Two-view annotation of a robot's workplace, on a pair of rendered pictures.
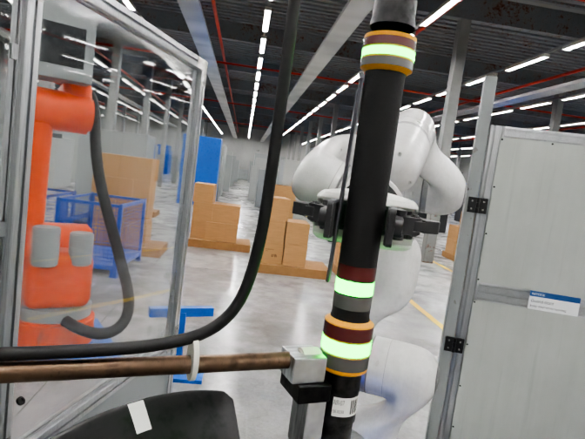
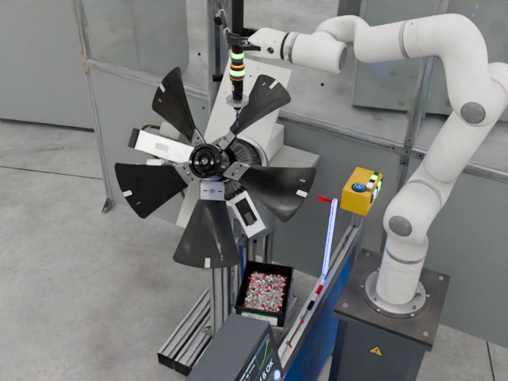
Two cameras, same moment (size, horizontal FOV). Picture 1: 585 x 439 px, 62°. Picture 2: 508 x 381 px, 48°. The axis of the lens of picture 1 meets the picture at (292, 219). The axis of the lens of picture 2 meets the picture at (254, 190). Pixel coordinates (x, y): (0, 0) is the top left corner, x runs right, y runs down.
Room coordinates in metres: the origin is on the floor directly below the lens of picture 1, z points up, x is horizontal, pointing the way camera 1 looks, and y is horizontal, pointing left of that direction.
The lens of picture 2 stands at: (0.87, -1.53, 2.31)
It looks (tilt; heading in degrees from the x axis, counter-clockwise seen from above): 38 degrees down; 105
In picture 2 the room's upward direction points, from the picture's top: 2 degrees clockwise
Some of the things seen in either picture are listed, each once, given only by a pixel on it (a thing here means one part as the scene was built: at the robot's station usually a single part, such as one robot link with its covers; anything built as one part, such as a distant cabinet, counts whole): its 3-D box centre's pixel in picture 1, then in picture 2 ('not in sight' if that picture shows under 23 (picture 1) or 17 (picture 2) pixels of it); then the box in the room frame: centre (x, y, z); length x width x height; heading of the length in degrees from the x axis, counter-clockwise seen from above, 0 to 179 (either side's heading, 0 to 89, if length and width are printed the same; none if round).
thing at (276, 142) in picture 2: not in sight; (260, 139); (0.33, 0.54, 0.92); 0.17 x 0.16 x 0.11; 79
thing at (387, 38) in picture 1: (389, 46); not in sight; (0.41, -0.06, 1.80); 0.04 x 0.04 x 0.01
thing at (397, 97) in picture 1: (366, 198); (237, 29); (0.41, -0.06, 1.68); 0.03 x 0.03 x 0.21
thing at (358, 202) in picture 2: not in sight; (360, 192); (0.82, 0.16, 1.02); 0.16 x 0.10 x 0.11; 79
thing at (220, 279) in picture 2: not in sight; (220, 283); (0.30, 0.07, 0.46); 0.09 x 0.05 x 0.91; 169
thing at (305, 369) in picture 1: (327, 403); (236, 85); (0.41, -0.05, 1.49); 0.09 x 0.07 x 0.10; 114
